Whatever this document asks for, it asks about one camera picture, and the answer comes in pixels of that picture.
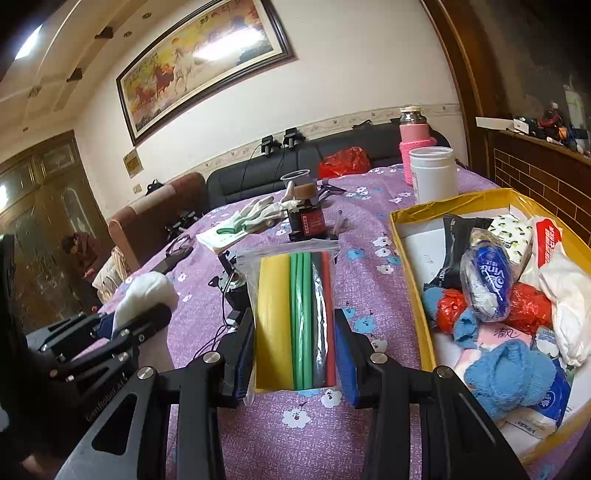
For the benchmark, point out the white glove green cuff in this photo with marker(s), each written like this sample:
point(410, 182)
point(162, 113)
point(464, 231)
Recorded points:
point(249, 217)

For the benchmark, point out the bag of coloured tubes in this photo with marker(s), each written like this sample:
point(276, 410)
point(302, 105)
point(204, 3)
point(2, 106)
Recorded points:
point(295, 323)

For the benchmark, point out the white fluffy sock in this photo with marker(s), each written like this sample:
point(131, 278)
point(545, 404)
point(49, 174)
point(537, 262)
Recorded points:
point(147, 290)

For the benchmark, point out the black cylindrical motor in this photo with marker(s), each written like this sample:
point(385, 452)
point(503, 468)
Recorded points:
point(235, 286)

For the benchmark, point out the yellow wall plaque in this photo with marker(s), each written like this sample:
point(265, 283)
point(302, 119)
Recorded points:
point(131, 162)

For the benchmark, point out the black eyeglasses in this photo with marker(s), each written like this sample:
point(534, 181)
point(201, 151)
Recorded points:
point(180, 244)

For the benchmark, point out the lemon print tissue pack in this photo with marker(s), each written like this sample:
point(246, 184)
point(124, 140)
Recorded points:
point(512, 235)

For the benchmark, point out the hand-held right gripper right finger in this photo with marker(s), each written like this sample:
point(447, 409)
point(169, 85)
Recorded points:
point(348, 369)

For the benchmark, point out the black leather sofa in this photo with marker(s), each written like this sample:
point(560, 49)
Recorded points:
point(258, 177)

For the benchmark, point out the white garment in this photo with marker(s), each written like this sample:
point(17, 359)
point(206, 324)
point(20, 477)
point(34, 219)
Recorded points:
point(570, 314)

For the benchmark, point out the purple floral tablecloth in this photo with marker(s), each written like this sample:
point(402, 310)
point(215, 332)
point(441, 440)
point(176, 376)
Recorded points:
point(300, 443)

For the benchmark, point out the pink tissue pack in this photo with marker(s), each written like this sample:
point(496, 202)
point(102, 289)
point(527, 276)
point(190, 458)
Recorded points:
point(501, 337)

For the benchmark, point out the dark brown medicine bottle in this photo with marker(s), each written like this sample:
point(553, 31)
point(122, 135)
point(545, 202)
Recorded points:
point(307, 217)

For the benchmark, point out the white plastic jar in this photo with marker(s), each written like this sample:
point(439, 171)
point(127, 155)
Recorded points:
point(434, 177)

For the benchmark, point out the dark wooden wardrobe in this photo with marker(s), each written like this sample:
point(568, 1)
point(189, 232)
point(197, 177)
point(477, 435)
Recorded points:
point(37, 221)

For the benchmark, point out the blue knit cloth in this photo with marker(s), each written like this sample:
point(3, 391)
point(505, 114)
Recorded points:
point(464, 330)
point(508, 378)

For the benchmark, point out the black smartphone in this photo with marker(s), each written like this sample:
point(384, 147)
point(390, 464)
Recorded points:
point(171, 261)

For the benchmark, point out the blue white tissue roll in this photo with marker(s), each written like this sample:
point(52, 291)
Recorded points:
point(489, 277)

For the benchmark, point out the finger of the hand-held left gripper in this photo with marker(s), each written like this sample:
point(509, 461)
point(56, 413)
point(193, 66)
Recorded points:
point(74, 334)
point(143, 321)

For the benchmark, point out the white packet red label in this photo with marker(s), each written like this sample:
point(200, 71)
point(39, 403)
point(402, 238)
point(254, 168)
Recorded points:
point(547, 240)

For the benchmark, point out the pile of black gadgets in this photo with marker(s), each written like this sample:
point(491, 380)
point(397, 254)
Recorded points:
point(184, 220)

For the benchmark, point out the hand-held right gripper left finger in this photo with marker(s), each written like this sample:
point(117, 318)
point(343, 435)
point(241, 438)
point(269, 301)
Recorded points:
point(244, 364)

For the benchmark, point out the red plastic bag on sofa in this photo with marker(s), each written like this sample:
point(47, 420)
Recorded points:
point(346, 164)

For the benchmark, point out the framed horse painting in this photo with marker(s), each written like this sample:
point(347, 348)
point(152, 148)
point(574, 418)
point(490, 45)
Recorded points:
point(203, 69)

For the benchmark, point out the glass bottle pink knit sleeve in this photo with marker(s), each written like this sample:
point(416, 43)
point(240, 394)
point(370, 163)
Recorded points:
point(415, 143)

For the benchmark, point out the brown armchair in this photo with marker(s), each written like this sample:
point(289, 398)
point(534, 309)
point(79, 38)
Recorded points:
point(157, 207)

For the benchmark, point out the plain white glove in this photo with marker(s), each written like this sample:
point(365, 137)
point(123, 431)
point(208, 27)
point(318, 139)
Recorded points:
point(288, 201)

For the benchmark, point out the yellow cardboard box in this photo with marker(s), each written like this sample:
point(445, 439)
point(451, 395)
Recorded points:
point(415, 258)

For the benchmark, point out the row of small shelf clutter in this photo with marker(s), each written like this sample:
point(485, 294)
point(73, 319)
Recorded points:
point(554, 124)

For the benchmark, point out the clear plastic cup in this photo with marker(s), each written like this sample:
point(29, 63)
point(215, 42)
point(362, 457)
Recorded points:
point(294, 177)

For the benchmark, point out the black snack packet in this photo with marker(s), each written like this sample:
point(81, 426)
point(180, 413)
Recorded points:
point(450, 249)

